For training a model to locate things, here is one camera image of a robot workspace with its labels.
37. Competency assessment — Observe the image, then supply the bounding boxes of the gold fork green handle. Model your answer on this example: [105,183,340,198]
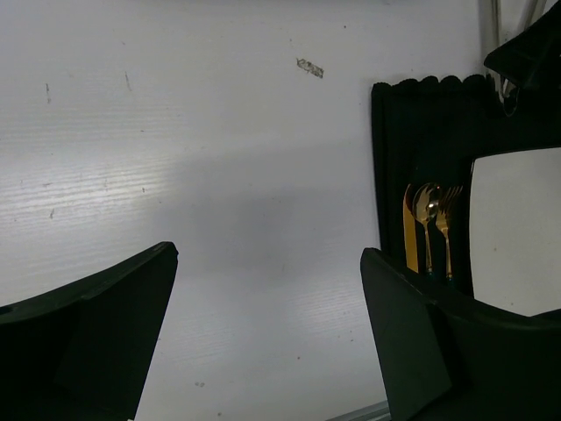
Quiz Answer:
[436,186,463,287]

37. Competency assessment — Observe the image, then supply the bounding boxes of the small tape scrap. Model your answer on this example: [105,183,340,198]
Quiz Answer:
[296,58,324,79]

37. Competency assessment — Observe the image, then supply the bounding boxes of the gold knife green handle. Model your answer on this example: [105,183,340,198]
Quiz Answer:
[402,184,419,273]

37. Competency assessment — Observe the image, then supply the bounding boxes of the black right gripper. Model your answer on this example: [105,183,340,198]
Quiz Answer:
[484,1,560,91]

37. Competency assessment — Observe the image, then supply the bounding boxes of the white square plate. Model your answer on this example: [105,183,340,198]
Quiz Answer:
[469,148,560,316]

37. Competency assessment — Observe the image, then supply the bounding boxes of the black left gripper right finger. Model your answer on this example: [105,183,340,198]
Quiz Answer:
[360,248,560,420]

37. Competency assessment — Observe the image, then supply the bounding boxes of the black placemat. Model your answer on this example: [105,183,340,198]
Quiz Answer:
[372,75,560,295]

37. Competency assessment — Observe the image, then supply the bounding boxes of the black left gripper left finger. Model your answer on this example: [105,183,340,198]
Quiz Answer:
[1,242,178,420]

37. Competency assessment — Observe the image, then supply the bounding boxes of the aluminium table rail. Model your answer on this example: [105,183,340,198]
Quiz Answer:
[328,401,392,421]

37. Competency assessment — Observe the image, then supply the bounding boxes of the aluminium side rail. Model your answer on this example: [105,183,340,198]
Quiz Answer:
[477,0,555,58]

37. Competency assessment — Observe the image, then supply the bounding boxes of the gold spoon green handle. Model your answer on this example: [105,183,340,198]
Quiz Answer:
[413,182,441,280]

